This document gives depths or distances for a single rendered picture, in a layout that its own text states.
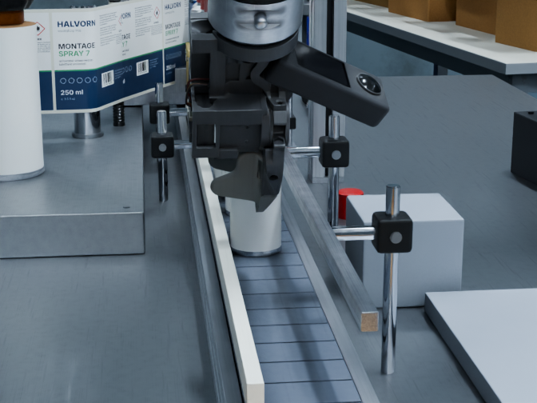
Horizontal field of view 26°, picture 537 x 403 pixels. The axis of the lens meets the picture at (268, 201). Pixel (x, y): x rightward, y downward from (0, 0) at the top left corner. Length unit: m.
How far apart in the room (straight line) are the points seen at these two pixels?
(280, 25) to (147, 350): 0.33
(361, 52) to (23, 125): 5.30
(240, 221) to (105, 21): 0.64
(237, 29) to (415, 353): 0.34
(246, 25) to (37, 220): 0.50
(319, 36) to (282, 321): 0.68
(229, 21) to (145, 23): 0.92
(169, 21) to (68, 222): 0.65
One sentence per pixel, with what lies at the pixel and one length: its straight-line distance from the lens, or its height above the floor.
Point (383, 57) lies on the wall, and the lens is 6.73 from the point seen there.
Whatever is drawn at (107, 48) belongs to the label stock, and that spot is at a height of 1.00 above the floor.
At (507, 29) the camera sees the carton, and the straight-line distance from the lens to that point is 3.47.
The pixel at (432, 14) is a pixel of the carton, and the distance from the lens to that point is 4.02.
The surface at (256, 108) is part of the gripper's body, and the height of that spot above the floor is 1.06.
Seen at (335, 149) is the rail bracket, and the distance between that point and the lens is 1.24.
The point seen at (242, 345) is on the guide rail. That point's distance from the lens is 0.84.
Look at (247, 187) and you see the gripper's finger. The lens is 1.03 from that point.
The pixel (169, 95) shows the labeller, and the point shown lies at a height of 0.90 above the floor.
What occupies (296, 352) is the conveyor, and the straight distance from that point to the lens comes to 0.92.
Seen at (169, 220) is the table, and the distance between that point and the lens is 1.45.
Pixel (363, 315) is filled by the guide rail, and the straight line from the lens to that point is 0.77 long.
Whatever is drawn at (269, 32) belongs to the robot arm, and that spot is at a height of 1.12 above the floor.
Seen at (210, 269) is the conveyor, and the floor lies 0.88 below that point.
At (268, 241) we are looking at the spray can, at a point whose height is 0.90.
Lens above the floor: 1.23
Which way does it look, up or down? 15 degrees down
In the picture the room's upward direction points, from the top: straight up
